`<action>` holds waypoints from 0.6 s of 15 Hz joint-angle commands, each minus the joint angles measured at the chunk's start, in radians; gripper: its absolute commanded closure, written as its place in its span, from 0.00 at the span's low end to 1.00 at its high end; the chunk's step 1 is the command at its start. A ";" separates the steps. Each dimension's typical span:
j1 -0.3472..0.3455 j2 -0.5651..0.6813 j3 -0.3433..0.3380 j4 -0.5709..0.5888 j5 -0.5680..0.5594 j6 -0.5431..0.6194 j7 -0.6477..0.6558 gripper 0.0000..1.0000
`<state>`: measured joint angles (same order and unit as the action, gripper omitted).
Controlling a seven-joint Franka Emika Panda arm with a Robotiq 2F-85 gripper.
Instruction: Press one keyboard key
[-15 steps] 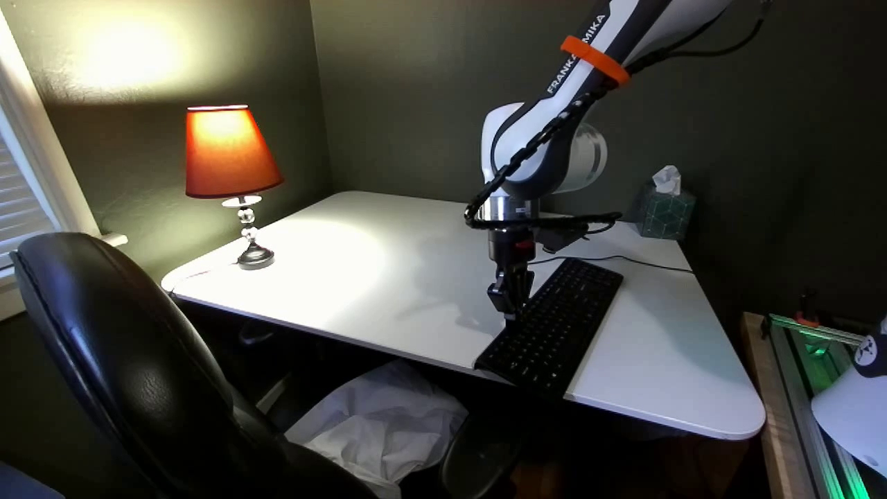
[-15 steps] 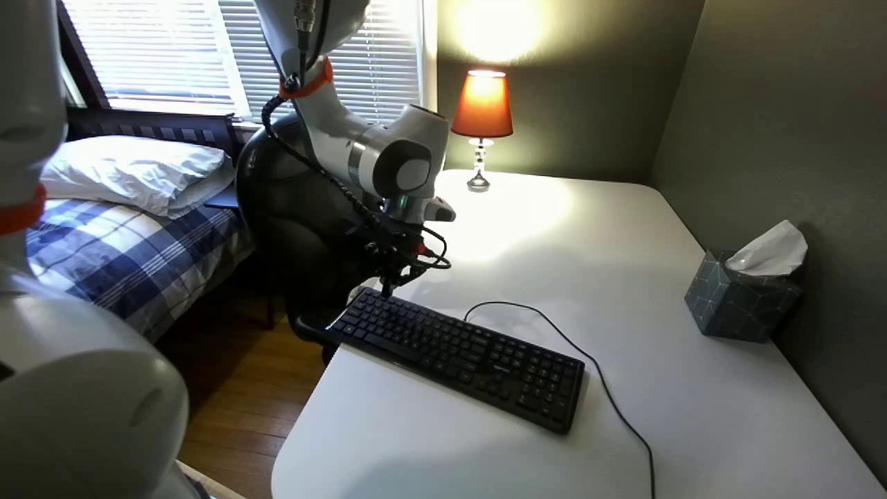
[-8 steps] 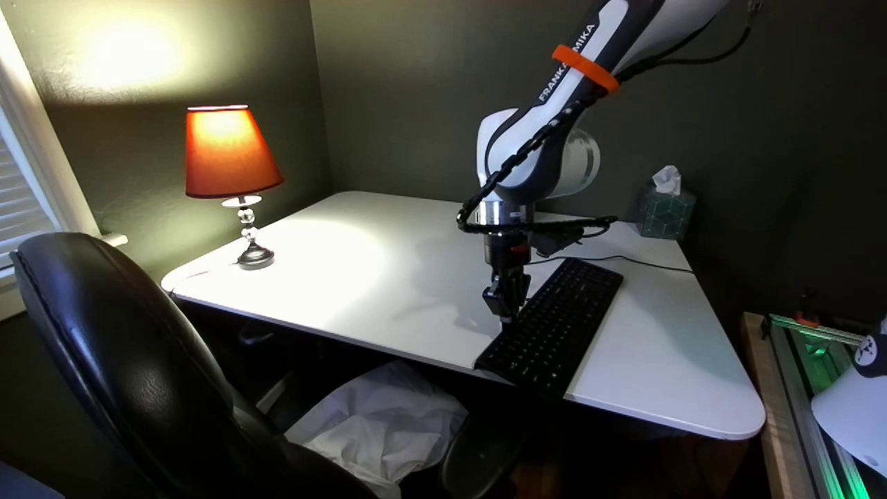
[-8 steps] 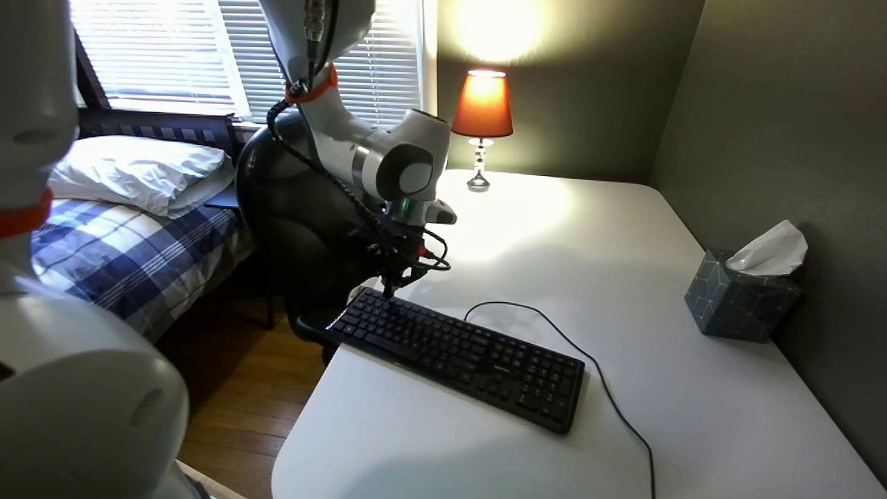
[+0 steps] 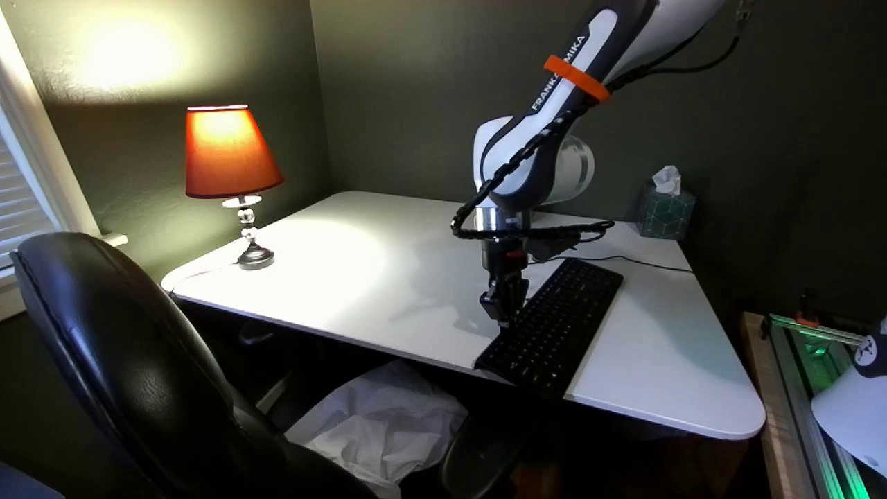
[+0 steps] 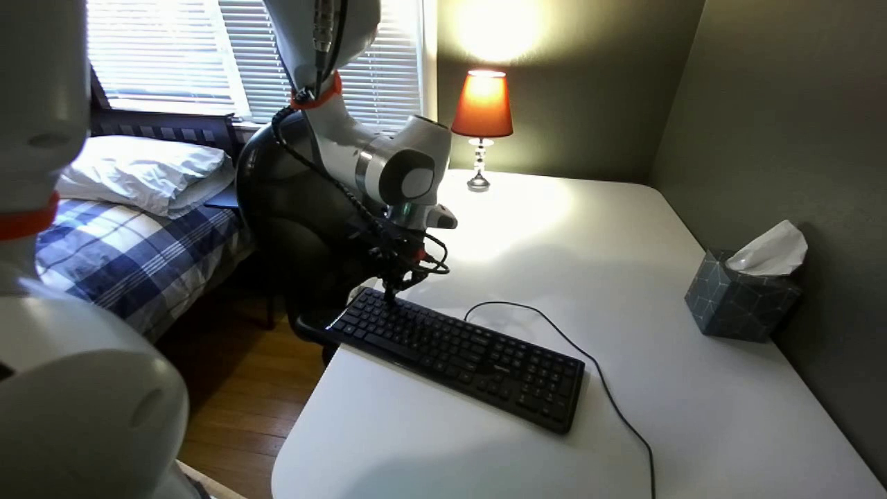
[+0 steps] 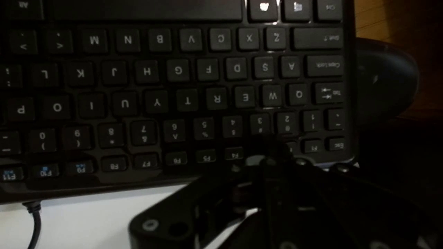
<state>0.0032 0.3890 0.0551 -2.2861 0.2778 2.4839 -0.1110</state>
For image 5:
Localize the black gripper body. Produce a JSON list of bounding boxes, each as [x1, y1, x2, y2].
[[481, 229, 539, 280]]

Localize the black computer keyboard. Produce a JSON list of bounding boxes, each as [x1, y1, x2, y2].
[[470, 254, 625, 401]]

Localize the orange band on arm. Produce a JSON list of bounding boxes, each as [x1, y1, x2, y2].
[[539, 53, 614, 105]]

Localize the black glossy oval object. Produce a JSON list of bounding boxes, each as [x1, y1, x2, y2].
[[438, 427, 528, 499]]

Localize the green tissue box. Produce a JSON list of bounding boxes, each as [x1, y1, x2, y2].
[[635, 164, 697, 243]]

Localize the white cloth bundle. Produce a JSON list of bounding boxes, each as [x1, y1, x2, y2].
[[283, 358, 467, 499]]

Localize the wooden side table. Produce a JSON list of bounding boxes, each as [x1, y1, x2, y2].
[[738, 309, 797, 499]]

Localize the orange shade table lamp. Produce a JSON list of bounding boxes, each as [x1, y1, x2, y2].
[[179, 101, 286, 272]]

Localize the black cap with logo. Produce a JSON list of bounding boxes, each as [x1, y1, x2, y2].
[[847, 315, 887, 378]]

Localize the black leather office chair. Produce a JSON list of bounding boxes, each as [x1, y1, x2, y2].
[[9, 229, 377, 499]]

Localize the white window blinds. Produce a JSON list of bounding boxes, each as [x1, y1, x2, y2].
[[0, 15, 101, 322]]

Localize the wrist camera mount plate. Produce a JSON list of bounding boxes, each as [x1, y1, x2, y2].
[[455, 208, 618, 245]]

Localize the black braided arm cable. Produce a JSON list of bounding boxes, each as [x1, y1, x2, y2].
[[448, 119, 564, 241]]

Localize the green lit metal frame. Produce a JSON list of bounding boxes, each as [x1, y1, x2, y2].
[[765, 309, 873, 499]]

